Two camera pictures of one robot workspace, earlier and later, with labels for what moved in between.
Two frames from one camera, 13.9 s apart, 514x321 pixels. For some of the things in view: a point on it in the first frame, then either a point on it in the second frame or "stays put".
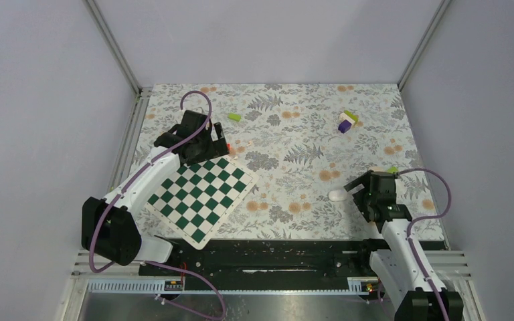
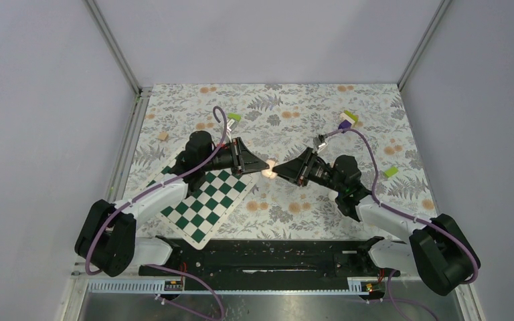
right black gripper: [365, 180] -> [299, 169]
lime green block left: [234, 117] stays put
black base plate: [268, 259] stays put
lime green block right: [393, 169] stays put
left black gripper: [219, 146] -> [243, 161]
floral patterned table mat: [302, 144] stays put
